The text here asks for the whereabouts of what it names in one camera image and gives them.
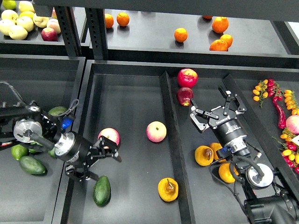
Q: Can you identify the orange far left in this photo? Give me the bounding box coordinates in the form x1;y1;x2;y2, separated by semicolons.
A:
105;14;114;29

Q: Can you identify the pale yellow apple front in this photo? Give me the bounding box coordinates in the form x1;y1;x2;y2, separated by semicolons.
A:
8;25;28;40

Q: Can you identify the pale yellow apple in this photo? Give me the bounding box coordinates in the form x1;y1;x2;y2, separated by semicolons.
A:
0;19;15;36
16;16;34;32
8;25;28;40

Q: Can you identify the black shelf post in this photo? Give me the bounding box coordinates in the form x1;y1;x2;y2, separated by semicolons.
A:
54;6;109;60

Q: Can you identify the yellow pear with stem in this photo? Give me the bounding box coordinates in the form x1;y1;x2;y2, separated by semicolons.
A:
157;177;178;202

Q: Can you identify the yellow pear middle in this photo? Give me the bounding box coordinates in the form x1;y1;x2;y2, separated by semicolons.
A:
209;142;223;161

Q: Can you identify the mixed cherry tomatoes lower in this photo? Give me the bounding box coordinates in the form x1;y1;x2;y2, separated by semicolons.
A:
272;127;299;174

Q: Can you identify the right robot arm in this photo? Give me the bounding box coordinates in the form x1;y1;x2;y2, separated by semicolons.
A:
190;86;299;224

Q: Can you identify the red chili pepper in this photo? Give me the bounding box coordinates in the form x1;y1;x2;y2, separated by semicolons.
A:
273;101;286;129

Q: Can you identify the black tray divider left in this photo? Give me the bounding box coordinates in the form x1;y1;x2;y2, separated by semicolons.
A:
159;71;196;224

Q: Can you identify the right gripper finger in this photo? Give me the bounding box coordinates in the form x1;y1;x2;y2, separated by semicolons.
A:
189;98;221;133
218;85;246;115

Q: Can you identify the pale yellow apple middle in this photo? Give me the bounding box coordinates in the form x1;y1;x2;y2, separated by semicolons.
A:
16;16;34;32

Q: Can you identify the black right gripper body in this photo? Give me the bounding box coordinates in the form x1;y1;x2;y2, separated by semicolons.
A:
209;106;250;156

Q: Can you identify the pink apple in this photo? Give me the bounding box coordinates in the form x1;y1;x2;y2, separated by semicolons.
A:
98;127;120;145
146;121;167;143

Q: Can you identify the pink apple left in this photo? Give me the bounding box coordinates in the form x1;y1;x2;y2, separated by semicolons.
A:
98;127;120;145

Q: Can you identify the orange small right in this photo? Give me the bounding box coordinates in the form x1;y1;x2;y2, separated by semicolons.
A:
220;34;234;48

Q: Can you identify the pale yellow apple left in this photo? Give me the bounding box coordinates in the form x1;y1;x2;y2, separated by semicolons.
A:
0;19;15;36

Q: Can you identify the green avocado top right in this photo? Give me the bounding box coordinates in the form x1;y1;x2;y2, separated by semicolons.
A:
48;106;68;117

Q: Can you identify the dark red apple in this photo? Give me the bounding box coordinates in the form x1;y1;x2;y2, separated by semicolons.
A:
176;87;194;106

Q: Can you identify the dark avocado bottom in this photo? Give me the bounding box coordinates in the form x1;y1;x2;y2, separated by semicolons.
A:
19;156;47;175

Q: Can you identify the orange front right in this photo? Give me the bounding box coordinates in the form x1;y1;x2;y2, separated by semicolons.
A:
209;39;228;51

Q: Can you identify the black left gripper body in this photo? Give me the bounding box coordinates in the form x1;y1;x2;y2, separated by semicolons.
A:
55;132;95;170

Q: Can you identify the yellow pear lower left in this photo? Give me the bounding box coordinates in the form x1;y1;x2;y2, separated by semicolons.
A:
218;163;235;183

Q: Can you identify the pink peach on shelf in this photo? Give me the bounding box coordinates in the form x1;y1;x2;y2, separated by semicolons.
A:
47;19;61;34

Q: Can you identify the black centre tray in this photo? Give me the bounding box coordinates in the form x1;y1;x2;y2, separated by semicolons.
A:
51;59;299;224

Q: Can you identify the bright green avocado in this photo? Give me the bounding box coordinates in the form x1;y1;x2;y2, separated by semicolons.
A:
11;145;28;161

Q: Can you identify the orange centre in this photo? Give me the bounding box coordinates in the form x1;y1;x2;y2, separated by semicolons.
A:
174;28;188;43

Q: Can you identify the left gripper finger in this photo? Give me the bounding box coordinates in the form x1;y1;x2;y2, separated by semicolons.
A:
90;136;122;162
64;165;99;182

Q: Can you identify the bright red apple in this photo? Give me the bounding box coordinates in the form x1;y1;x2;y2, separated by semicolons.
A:
177;68;198;88

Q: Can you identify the red cherry tomato bunch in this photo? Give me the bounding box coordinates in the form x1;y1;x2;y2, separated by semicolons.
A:
267;79;283;102

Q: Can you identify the black tray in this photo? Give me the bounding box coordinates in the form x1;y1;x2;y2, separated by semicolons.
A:
0;55;85;224
51;59;299;224

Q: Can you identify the black left tray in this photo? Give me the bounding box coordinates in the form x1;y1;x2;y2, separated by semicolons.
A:
0;55;85;224

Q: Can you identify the red apple on shelf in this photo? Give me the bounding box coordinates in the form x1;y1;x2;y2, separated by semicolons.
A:
41;28;58;42

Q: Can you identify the pink peach right edge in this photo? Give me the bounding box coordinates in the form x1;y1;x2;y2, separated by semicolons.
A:
286;115;299;134

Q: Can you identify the dark green avocado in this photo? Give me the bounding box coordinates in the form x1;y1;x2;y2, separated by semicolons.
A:
93;175;111;207

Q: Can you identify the green lime top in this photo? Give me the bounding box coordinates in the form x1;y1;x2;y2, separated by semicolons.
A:
2;0;16;10

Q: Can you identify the pink apple right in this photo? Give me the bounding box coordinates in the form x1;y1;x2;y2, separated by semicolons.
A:
146;121;167;143

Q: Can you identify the yellow pear brown base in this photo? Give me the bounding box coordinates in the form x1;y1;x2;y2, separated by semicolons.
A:
194;146;214;166

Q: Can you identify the large orange right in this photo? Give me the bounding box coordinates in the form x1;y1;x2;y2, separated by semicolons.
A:
212;17;229;34

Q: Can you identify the orange cherry tomato bunch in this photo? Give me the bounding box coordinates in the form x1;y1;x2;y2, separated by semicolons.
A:
252;79;268;108

